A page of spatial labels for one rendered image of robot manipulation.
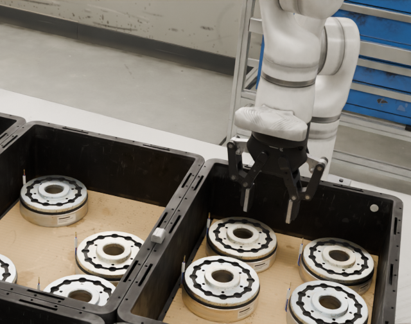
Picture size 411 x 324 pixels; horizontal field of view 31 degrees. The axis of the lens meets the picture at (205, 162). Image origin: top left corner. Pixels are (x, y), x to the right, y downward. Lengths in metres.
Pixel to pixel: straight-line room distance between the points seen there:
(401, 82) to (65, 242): 1.92
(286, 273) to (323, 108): 0.28
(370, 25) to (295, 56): 1.88
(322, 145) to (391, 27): 1.58
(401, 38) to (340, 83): 1.58
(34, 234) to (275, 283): 0.36
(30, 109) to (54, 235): 0.72
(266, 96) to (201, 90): 2.78
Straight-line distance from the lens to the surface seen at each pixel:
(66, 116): 1.76
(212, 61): 3.94
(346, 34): 1.18
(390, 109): 2.87
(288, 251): 1.13
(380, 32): 2.78
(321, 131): 1.21
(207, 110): 3.50
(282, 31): 0.91
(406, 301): 1.31
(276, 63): 0.91
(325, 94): 1.21
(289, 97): 0.92
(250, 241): 1.07
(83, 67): 3.90
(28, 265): 1.06
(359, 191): 1.11
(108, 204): 1.19
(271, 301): 1.03
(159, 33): 4.03
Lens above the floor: 1.47
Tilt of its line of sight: 29 degrees down
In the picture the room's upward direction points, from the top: 6 degrees clockwise
